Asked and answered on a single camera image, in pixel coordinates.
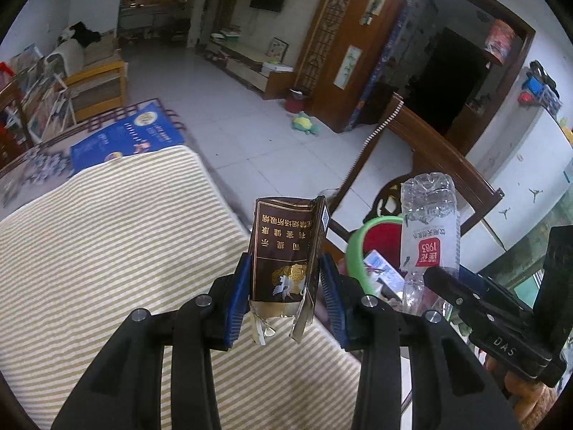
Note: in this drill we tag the white magazine rack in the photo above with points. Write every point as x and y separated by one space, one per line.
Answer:
46 98

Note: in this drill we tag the yellow wooden armchair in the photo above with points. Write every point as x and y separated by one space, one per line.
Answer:
98 89

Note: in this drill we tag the yellow checkered table cloth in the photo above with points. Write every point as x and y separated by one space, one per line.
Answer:
152 232

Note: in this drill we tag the dark wooden chair left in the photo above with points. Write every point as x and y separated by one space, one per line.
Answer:
15 135

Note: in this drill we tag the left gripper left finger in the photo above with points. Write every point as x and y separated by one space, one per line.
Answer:
121 388

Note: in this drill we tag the dark brown cigarette box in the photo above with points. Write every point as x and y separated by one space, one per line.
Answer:
286 245

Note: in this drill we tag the dark wooden chair right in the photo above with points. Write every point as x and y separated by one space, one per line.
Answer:
432 153

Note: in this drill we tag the floral table mat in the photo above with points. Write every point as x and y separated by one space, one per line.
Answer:
47 165

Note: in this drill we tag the white tv cabinet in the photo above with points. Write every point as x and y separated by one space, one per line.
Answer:
250 66

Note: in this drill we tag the blue booklet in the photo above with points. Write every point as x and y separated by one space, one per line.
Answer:
148 130

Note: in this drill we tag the clear plastic bottle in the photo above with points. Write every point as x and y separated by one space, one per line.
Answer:
430 237

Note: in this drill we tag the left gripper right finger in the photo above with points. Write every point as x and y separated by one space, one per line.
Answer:
450 388

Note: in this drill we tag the green plush toy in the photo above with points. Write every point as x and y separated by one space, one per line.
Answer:
302 123

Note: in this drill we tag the dark wooden chair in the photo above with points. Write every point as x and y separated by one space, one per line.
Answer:
432 153
15 135

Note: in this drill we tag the red floor bin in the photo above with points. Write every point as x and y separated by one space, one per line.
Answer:
295 101

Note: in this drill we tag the right hand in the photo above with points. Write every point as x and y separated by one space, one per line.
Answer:
531 401

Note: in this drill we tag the red green trash bin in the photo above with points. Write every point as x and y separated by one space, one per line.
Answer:
373 258

